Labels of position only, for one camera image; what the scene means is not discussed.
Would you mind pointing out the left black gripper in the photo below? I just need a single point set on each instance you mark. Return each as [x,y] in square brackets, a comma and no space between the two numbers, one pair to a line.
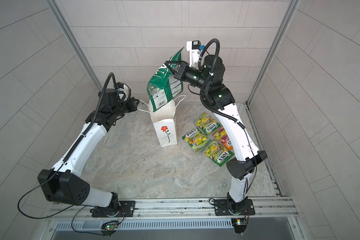
[132,107]

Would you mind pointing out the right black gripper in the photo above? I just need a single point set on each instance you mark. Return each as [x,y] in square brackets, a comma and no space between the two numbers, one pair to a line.
[185,72]

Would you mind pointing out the dark green crisps bag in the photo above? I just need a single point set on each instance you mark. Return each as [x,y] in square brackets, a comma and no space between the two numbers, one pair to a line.
[163,87]

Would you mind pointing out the white floral paper bag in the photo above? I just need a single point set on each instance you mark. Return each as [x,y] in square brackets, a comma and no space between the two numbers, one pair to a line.
[164,121]

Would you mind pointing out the green Fox's candy pack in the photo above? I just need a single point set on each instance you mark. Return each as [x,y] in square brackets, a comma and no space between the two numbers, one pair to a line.
[207,124]

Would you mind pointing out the orange Fox's candy pack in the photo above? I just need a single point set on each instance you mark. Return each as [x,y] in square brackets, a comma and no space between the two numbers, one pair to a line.
[221,135]

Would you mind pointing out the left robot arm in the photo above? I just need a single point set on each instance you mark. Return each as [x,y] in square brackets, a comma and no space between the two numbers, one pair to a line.
[62,183]

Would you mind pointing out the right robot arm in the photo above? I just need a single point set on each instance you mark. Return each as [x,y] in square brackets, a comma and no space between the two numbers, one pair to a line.
[217,98]

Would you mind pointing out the left circuit board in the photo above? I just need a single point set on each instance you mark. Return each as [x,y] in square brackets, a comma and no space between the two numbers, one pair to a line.
[109,228]

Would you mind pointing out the circuit board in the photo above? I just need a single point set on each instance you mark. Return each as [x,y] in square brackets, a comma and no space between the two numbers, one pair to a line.
[109,228]
[239,225]

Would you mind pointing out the right circuit board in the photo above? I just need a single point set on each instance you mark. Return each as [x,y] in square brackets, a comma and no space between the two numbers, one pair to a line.
[239,225]

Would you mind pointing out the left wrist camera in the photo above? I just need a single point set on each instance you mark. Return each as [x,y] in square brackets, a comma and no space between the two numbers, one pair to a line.
[123,92]

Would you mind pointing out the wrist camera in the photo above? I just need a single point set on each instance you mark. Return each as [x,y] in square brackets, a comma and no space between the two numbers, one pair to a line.
[194,48]
[123,92]

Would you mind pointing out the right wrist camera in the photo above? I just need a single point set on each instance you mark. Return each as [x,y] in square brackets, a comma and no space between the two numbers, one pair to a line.
[194,48]

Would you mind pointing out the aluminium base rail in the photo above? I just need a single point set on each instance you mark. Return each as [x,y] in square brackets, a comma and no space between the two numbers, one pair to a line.
[197,208]

